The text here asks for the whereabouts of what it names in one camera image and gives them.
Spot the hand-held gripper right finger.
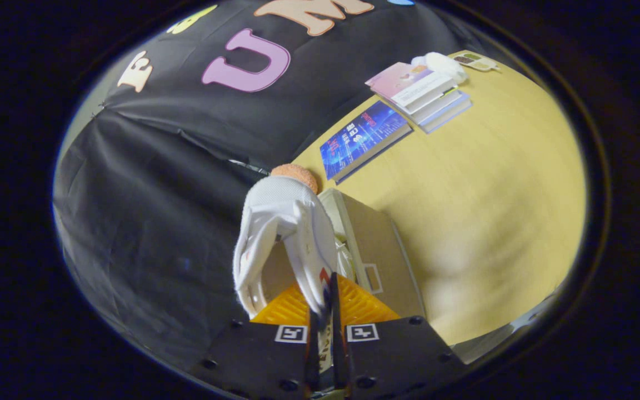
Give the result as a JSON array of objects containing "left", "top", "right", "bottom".
[{"left": 329, "top": 272, "right": 469, "bottom": 400}]

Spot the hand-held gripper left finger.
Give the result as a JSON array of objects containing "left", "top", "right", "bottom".
[{"left": 188, "top": 281, "right": 322, "bottom": 400}]

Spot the beige fabric storage box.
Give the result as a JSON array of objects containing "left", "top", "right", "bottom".
[{"left": 262, "top": 188, "right": 426, "bottom": 320}]

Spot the black backdrop cloth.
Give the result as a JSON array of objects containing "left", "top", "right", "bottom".
[{"left": 52, "top": 0, "right": 482, "bottom": 370}]

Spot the orange rough sponge ball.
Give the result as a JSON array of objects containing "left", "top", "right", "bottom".
[{"left": 271, "top": 163, "right": 319, "bottom": 194}]

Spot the blue cover book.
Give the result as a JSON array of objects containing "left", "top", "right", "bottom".
[{"left": 320, "top": 100, "right": 413, "bottom": 184}]

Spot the grey-blue cover book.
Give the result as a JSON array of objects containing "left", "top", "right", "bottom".
[{"left": 419, "top": 92, "right": 472, "bottom": 134}]

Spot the white cover book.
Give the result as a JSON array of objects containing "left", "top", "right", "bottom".
[{"left": 406, "top": 88, "right": 463, "bottom": 126}]

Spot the pink cover book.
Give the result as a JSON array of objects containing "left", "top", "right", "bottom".
[{"left": 365, "top": 62, "right": 457, "bottom": 115}]

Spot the white plush ball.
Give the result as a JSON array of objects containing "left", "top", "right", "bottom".
[{"left": 411, "top": 52, "right": 468, "bottom": 85}]

